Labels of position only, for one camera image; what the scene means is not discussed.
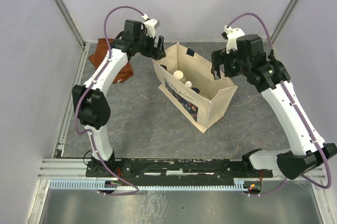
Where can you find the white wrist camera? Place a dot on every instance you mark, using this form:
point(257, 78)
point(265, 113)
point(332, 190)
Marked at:
point(151, 25)
point(231, 35)

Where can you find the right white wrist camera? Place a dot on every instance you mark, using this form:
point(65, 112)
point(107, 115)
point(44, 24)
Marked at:
point(231, 35)

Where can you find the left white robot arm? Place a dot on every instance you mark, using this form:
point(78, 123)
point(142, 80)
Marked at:
point(90, 104)

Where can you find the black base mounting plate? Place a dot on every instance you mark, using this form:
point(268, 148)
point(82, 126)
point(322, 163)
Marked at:
point(130, 169)

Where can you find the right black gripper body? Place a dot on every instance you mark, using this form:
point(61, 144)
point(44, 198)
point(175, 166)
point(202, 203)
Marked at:
point(234, 66)

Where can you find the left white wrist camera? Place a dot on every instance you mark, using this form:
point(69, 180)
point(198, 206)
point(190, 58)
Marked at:
point(151, 25)

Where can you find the beige pump bottle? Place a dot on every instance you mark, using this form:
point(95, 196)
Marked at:
point(179, 75)

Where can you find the square perfume bottle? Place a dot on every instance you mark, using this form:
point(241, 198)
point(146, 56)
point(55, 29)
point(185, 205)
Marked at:
point(196, 90)

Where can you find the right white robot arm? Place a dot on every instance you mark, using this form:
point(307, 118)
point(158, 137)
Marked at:
point(308, 149)

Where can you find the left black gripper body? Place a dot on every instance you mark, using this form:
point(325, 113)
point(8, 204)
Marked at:
point(145, 44)

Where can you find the amber liquid clear bottle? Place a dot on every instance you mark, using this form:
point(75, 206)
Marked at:
point(188, 84)

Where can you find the cream canvas tote bag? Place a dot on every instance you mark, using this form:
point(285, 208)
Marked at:
point(203, 109)

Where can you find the small circuit board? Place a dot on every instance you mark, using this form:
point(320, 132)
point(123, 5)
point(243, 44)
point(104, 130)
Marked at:
point(254, 188)

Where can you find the blue slotted cable duct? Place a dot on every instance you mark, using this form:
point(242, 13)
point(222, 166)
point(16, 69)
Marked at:
point(157, 183)

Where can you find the aluminium frame rail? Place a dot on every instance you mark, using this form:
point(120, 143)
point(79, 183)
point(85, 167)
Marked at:
point(62, 169)

